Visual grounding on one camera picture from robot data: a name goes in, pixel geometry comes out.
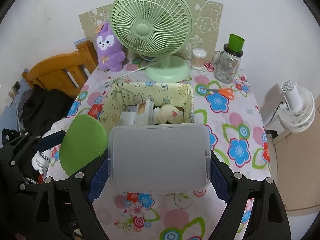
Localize green rounded lid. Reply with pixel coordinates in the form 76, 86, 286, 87
59, 114, 108, 176

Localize clear plastic box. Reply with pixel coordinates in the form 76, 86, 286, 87
108, 123, 212, 194

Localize white 45W charger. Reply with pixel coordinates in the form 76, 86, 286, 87
118, 112, 136, 126

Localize round cream compact mirror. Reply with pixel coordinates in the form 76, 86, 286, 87
157, 105, 183, 124

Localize black clothing pile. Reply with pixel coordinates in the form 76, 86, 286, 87
21, 85, 74, 136

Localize floral tablecloth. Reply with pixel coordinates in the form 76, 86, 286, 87
50, 59, 270, 239

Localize wooden chair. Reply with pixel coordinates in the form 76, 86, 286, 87
22, 40, 98, 98

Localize yellow patterned storage box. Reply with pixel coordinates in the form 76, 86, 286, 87
99, 82, 194, 132

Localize white floor fan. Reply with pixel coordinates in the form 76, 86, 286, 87
278, 80, 316, 133

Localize purple plush bunny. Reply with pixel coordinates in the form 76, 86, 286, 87
96, 21, 126, 73

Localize glass mason jar mug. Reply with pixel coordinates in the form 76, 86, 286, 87
212, 43, 243, 85

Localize cotton swab container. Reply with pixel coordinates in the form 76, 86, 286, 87
190, 49, 207, 70

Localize green cup on jar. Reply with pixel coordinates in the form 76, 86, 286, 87
228, 34, 245, 53

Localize green desk fan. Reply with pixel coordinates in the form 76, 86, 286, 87
110, 0, 193, 83

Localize fan power cord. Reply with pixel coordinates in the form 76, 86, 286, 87
103, 57, 171, 88

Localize orange handled scissors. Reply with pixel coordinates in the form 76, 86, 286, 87
205, 88, 234, 100

